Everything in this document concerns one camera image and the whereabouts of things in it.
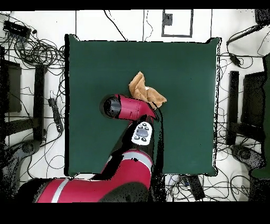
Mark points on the tan orange terry towel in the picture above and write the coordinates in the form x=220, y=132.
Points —
x=139, y=88

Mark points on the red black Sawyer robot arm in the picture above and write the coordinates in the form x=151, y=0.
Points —
x=126, y=107

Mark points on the dark green table cloth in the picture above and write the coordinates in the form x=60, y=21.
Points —
x=95, y=74

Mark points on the black power strip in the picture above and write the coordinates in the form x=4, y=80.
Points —
x=56, y=114
x=196, y=187

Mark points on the black floor bar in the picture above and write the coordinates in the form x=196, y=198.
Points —
x=233, y=105
x=39, y=101

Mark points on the grey stand foot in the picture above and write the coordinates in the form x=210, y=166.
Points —
x=244, y=155
x=28, y=148

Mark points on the black power adapter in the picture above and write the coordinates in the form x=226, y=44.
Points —
x=234, y=59

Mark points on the black box case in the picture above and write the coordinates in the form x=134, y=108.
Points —
x=253, y=99
x=11, y=88

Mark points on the green cloth sheet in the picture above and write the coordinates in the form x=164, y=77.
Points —
x=266, y=105

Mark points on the black network switch box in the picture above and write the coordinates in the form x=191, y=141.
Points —
x=16, y=28

